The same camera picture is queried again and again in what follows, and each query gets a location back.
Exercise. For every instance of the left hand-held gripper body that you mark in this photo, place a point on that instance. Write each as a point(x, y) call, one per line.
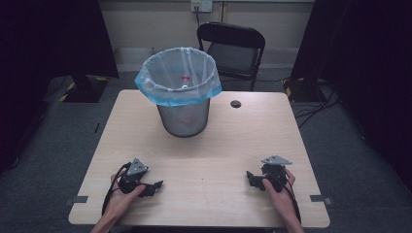
point(132, 179)

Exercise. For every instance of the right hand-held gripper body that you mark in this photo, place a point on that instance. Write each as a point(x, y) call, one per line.
point(275, 172)

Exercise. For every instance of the grey mesh trash bin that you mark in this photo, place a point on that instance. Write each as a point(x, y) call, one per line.
point(184, 118)

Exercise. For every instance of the translucent blue bin bag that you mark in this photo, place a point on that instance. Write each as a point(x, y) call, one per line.
point(178, 64)

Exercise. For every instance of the person's left hand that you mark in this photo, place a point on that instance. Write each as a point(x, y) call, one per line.
point(121, 202)

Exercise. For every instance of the person's right hand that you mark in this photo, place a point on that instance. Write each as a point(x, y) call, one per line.
point(280, 200)

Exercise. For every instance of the grey tape strip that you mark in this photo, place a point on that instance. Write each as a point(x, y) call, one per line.
point(77, 199)
point(319, 198)

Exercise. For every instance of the black stand base striped tape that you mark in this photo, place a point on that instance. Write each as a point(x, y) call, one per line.
point(85, 90)
point(302, 90)

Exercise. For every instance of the black folding chair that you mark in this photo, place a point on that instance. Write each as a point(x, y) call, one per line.
point(234, 55)

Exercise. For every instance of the black curtain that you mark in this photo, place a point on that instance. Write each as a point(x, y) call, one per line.
point(48, 64)
point(366, 64)

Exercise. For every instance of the white wall socket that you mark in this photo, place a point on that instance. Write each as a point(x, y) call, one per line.
point(201, 5)

